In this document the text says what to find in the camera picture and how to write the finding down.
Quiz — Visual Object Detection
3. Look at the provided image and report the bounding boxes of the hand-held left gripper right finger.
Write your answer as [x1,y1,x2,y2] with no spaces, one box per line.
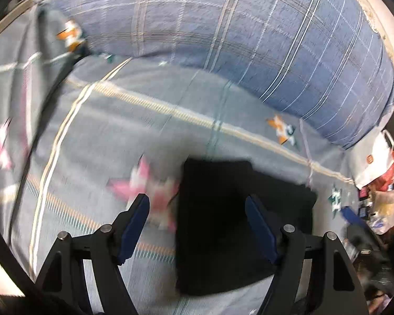
[245,194,370,315]

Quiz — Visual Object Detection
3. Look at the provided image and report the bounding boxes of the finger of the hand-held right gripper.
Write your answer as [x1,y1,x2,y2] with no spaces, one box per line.
[341,206,365,228]

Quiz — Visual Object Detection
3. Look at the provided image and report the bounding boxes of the white paper bag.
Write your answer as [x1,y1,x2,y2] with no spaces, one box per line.
[353,130,394,189]

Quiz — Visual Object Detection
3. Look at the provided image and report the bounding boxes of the grey printed bedsheet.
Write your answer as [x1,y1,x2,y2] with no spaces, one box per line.
[0,3,362,315]

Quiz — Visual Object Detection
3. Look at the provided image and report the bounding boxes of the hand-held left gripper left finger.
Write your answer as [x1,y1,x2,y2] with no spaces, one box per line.
[34,193,151,315]

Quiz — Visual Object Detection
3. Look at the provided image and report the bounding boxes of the blue plaid pillow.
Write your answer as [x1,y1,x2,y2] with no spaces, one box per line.
[41,0,394,150]

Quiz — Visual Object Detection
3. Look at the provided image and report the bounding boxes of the red plastic bag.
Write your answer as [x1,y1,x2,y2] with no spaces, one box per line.
[377,151,394,192]

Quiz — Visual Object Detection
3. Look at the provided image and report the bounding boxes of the clear plastic bag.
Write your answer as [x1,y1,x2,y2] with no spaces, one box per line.
[372,186,394,235]

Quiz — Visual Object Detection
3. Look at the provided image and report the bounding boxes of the black pants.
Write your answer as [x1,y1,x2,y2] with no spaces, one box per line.
[175,158,317,297]

